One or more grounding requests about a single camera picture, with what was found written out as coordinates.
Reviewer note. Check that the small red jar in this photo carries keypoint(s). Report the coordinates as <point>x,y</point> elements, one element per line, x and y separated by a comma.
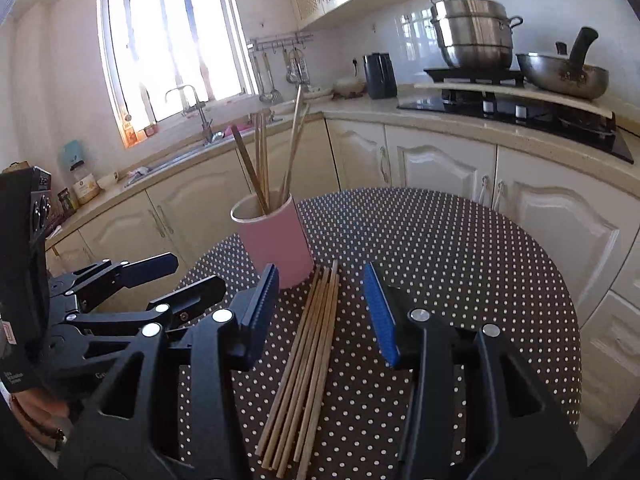
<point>150,130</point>

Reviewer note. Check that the steel ladle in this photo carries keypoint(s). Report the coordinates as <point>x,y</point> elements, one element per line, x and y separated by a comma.
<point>267,92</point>

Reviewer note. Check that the brown polka dot tablecloth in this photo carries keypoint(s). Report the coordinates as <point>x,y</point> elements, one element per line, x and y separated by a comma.
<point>450,285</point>

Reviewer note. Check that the kitchen window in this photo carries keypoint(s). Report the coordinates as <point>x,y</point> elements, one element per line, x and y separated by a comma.
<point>165,35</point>

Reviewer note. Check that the steel sink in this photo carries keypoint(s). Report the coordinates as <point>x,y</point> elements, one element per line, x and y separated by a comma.
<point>170,161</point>

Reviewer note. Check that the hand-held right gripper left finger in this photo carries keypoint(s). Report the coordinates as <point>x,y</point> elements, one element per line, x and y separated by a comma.
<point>260,310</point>

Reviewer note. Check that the black electric kettle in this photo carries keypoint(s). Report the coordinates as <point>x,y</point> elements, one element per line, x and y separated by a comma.
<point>380,77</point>

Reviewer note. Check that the person's left hand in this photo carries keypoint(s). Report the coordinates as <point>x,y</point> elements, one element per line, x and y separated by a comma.
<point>35,410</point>

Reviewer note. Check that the glass jar with white label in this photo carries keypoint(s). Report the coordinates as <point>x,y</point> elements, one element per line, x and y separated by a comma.
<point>84,190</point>

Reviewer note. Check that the stainless steel steamer pot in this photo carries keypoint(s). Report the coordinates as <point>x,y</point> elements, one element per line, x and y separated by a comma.
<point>470,35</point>

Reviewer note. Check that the black portable cooktop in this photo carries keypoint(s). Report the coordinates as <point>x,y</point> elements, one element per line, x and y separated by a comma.
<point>450,74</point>

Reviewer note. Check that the stack of grey bowls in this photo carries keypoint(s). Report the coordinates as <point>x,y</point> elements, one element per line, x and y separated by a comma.
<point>350,87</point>

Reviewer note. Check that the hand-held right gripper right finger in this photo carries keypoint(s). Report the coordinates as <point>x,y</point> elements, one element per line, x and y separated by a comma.
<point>380,305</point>

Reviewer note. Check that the black gas stove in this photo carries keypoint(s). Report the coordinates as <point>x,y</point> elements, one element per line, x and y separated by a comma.
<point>500,115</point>

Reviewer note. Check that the light wooden board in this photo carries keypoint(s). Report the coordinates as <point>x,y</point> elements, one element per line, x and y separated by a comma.
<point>475,89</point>

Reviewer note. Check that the bunch of wooden chopsticks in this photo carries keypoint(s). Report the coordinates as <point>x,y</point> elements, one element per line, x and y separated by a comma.
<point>310,360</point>

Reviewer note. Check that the orange bottle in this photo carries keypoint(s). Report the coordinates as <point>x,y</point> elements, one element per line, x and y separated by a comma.
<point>129,132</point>

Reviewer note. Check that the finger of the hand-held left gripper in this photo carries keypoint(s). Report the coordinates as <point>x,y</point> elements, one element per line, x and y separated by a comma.
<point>155,265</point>
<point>210,290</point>

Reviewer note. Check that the steel faucet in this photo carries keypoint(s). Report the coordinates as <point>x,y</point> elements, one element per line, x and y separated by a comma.
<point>204,120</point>

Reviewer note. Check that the small spice jar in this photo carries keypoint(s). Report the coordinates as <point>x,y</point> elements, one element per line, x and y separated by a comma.
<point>65,199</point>

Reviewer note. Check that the small white cup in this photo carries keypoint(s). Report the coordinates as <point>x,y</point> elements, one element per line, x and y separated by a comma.
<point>107,181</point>

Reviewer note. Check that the stack of white plates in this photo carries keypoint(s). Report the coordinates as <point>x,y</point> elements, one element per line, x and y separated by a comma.
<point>317,93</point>

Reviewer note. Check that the blue packet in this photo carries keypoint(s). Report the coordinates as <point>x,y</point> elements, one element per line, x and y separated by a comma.
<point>73,157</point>

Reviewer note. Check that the red bowl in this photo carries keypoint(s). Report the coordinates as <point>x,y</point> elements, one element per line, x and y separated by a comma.
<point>239,128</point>

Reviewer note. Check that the pink cup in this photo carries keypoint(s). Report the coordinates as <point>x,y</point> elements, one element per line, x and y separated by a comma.
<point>275,245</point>

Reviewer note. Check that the steel skimmer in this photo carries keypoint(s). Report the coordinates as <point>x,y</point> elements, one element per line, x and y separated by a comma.
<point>296,70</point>

